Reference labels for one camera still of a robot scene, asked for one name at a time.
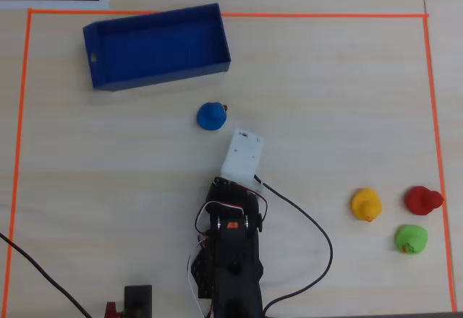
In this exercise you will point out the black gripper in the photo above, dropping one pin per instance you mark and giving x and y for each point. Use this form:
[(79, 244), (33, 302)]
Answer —
[(221, 185)]

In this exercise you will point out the green rubber duck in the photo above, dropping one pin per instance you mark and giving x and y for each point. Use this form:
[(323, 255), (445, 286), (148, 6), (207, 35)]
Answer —
[(410, 236)]

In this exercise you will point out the orange tape outline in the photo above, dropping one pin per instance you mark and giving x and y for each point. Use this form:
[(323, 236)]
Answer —
[(289, 15)]

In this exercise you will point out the black clamp block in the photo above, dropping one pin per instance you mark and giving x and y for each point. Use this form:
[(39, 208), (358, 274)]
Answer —
[(137, 300)]

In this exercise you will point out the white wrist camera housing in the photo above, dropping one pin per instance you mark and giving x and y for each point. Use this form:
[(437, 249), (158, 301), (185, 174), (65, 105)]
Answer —
[(242, 155)]

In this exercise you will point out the blue plastic box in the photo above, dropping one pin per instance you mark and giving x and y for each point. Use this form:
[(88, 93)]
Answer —
[(162, 48)]

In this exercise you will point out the red rubber duck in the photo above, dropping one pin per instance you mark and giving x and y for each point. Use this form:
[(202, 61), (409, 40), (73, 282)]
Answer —
[(419, 200)]

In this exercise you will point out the red clamp piece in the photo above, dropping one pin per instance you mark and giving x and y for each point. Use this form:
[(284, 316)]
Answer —
[(111, 310)]

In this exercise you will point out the yellow rubber duck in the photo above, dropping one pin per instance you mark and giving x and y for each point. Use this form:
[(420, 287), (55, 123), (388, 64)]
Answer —
[(365, 202)]

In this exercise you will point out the blue rubber duck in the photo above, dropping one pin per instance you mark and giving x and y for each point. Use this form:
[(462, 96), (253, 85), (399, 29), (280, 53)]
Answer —
[(211, 117)]

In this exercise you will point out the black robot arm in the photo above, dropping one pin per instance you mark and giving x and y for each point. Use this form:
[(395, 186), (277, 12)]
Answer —
[(235, 260)]

